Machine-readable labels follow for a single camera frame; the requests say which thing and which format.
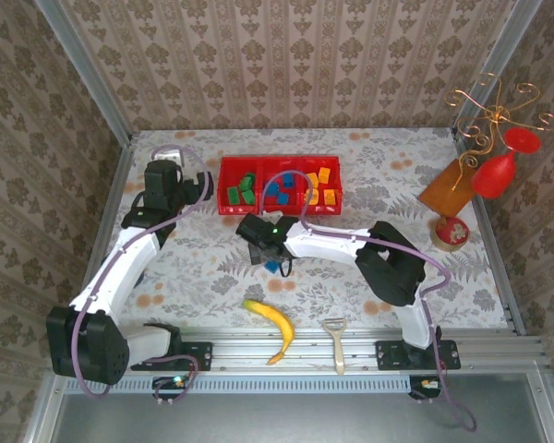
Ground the yellow banana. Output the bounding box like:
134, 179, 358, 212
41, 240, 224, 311
242, 298, 296, 366

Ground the white floral tablecloth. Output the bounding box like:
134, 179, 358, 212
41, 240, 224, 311
80, 127, 513, 331

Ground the beige vegetable peeler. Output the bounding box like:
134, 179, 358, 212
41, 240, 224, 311
321, 317, 349, 376

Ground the small black connector module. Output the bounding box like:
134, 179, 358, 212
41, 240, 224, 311
152, 374, 191, 404
408, 376, 444, 403

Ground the round red floral tin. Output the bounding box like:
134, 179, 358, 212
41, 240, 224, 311
428, 215, 471, 253

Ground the red plastic wine glass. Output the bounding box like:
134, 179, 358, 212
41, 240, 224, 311
471, 127, 542, 199

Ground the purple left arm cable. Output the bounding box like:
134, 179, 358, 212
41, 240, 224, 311
73, 144, 214, 400

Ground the aluminium side rail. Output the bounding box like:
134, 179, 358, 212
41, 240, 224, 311
450, 127, 528, 336
71, 136, 138, 333

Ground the aluminium mounting rail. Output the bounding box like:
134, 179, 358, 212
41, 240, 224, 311
73, 327, 547, 375

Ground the aluminium frame post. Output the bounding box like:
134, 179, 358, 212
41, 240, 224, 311
34, 0, 133, 145
451, 0, 544, 136

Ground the white slotted cable duct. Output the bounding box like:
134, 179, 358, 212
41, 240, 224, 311
128, 374, 415, 395

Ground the copper wire stand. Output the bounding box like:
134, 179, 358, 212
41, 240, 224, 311
417, 72, 554, 218

